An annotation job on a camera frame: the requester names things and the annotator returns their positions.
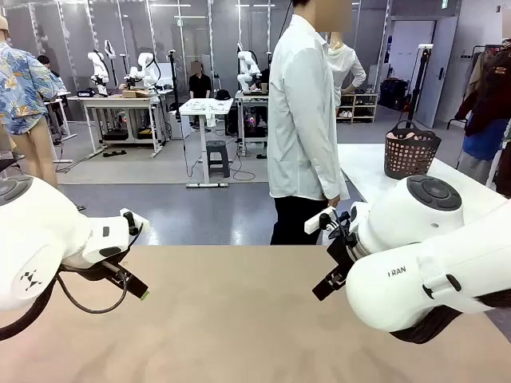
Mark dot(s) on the grey skirt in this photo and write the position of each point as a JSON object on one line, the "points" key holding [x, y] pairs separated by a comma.
{"points": [[477, 167]]}

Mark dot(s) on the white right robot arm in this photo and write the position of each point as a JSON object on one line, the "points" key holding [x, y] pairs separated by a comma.
{"points": [[399, 287]]}

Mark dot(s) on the white side table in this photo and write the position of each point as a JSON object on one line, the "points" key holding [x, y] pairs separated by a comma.
{"points": [[367, 167]]}

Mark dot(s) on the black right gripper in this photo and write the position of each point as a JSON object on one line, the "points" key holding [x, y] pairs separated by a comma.
{"points": [[343, 249]]}

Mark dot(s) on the long white workbench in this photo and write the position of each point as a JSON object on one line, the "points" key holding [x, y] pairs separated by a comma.
{"points": [[116, 101]]}

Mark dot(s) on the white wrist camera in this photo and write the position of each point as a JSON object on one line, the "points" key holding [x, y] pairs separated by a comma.
{"points": [[317, 223], [143, 226]]}

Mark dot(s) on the person right hand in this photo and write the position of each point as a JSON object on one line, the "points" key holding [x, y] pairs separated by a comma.
{"points": [[333, 201]]}

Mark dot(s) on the black tripod with white head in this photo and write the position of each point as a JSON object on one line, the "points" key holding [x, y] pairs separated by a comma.
{"points": [[419, 80]]}

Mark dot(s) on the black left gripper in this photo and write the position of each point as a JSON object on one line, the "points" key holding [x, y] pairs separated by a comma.
{"points": [[97, 271]]}

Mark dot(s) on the blue floral shirt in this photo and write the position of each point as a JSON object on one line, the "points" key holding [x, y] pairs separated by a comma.
{"points": [[20, 88]]}

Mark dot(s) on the black labelled box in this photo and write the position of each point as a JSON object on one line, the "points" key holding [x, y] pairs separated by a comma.
{"points": [[85, 93]]}

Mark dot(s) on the mannequin with white top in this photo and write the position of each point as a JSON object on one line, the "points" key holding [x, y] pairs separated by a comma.
{"points": [[343, 68]]}

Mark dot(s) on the beige cap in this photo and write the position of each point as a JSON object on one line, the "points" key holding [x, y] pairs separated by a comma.
{"points": [[3, 24]]}

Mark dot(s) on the wooden shoe shelf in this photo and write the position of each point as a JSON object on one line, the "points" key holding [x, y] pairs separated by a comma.
{"points": [[357, 105]]}

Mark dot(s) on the seated person in black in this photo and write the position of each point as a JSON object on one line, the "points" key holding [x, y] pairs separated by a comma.
{"points": [[199, 84]]}

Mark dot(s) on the dark plastic laundry basket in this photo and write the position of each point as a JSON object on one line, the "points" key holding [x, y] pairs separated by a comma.
{"points": [[407, 142]]}

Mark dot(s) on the black chair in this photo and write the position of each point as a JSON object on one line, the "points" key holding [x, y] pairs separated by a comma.
{"points": [[8, 164]]}

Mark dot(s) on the blue garment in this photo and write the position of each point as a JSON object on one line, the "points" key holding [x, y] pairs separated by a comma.
{"points": [[483, 143]]}

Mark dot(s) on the person right forearm white sleeve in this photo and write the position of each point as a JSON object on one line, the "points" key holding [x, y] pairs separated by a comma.
{"points": [[333, 175]]}

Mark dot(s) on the black luggage bags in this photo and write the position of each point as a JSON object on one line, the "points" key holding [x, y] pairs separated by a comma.
{"points": [[393, 93]]}

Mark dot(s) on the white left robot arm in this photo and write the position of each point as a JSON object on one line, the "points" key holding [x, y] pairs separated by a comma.
{"points": [[40, 231]]}

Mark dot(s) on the dark-haired person at desk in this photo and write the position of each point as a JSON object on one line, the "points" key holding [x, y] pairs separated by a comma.
{"points": [[44, 60]]}

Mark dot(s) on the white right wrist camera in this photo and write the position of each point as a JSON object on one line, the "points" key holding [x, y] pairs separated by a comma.
{"points": [[317, 223]]}

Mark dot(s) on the white robot workbench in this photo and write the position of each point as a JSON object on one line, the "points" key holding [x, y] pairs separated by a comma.
{"points": [[249, 95]]}

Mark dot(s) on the dark brown jacket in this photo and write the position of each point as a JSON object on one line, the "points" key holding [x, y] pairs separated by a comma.
{"points": [[495, 88]]}

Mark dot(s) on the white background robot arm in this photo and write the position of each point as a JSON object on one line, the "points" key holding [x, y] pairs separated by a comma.
{"points": [[245, 64], [99, 68], [145, 65]]}

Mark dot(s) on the grey door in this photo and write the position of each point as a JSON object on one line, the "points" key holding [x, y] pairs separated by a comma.
{"points": [[447, 48]]}

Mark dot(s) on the beige coat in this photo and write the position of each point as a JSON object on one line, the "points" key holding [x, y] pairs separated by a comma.
{"points": [[477, 72]]}

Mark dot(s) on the tan mannequin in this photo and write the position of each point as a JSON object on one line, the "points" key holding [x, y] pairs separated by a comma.
{"points": [[40, 151]]}

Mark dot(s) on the white standing desk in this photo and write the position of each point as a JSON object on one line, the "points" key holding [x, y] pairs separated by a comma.
{"points": [[206, 151]]}

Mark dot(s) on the person in white shirt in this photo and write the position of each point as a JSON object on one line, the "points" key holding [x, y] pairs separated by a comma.
{"points": [[295, 119]]}

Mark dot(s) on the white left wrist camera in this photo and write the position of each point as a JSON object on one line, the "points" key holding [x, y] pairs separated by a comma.
{"points": [[143, 226]]}

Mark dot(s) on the black baseball cap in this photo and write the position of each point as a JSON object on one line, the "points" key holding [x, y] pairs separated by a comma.
{"points": [[223, 95]]}

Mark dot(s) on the black tripod pole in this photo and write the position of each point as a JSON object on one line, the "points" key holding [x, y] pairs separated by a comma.
{"points": [[173, 80]]}

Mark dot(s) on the grey plastic stool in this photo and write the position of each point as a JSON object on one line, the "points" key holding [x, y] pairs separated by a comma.
{"points": [[217, 144]]}

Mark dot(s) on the cardboard box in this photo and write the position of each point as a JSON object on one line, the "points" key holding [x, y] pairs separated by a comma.
{"points": [[133, 93]]}

